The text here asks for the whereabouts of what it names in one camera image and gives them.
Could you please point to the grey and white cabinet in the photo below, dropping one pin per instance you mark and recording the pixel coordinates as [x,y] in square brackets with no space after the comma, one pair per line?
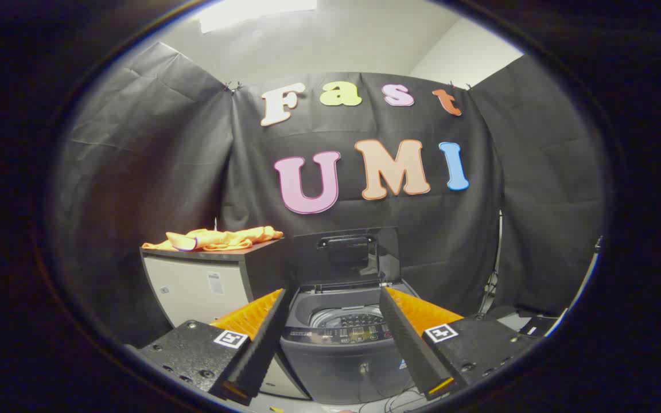
[193,287]

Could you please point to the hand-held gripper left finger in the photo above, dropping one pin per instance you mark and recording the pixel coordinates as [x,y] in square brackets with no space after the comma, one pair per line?
[261,344]

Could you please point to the grey washing machine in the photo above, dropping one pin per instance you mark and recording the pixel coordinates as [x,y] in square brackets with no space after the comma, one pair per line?
[342,367]

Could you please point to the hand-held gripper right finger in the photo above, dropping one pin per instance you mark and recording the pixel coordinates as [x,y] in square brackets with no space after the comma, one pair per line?
[408,344]

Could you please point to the orange garment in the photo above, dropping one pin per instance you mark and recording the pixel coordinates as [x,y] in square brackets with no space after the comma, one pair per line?
[221,239]

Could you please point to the black backdrop cloth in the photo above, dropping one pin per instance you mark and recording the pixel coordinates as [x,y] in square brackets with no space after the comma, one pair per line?
[152,172]

